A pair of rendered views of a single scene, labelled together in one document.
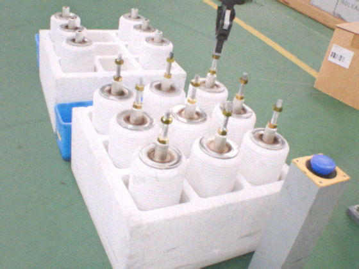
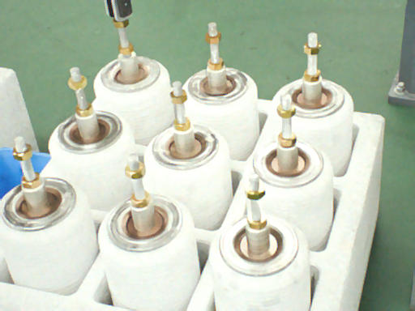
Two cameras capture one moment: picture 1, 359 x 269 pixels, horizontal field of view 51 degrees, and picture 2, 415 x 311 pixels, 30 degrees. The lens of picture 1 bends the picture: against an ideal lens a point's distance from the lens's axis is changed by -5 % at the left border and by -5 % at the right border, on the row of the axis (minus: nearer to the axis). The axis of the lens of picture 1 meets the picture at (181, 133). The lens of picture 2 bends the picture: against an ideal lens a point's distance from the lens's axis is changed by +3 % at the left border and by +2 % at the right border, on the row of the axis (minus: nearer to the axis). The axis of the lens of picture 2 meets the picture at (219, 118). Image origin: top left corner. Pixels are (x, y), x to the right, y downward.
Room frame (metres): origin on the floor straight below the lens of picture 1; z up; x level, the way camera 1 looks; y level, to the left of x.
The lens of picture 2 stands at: (0.17, 0.34, 0.80)
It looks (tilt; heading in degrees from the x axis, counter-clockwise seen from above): 39 degrees down; 324
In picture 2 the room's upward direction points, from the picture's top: 6 degrees counter-clockwise
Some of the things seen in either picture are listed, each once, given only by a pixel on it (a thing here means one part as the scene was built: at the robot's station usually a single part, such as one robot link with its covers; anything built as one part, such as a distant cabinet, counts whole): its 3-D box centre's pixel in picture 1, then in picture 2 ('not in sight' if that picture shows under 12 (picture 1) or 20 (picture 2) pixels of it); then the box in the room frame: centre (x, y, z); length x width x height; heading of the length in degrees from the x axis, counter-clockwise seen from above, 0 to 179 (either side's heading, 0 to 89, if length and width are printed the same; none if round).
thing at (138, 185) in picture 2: (138, 97); (138, 185); (0.65, 0.09, 0.30); 0.01 x 0.01 x 0.08; 36
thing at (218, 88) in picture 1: (209, 86); (130, 74); (0.88, -0.04, 0.25); 0.08 x 0.08 x 0.01
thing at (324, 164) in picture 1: (322, 165); not in sight; (0.51, -0.23, 0.32); 0.04 x 0.04 x 0.02
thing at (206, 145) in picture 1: (218, 146); (288, 163); (0.62, -0.07, 0.25); 0.08 x 0.08 x 0.01
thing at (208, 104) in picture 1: (202, 118); (140, 129); (0.88, -0.04, 0.16); 0.10 x 0.10 x 0.18
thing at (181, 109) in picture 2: (193, 92); (181, 111); (0.72, -0.01, 0.30); 0.01 x 0.01 x 0.08; 37
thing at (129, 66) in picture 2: (210, 81); (129, 66); (0.88, -0.04, 0.26); 0.02 x 0.02 x 0.03
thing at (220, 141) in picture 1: (220, 141); (287, 154); (0.62, -0.07, 0.26); 0.02 x 0.02 x 0.03
